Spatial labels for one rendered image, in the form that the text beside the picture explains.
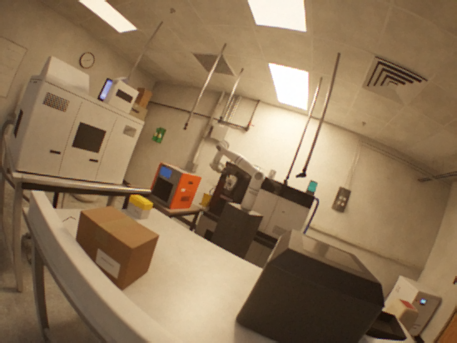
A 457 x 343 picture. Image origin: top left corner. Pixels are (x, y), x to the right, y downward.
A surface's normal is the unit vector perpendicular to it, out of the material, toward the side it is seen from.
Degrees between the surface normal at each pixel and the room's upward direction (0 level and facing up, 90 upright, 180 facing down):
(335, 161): 90
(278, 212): 90
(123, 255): 90
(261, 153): 90
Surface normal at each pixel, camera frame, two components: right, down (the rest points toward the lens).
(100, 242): -0.15, -0.05
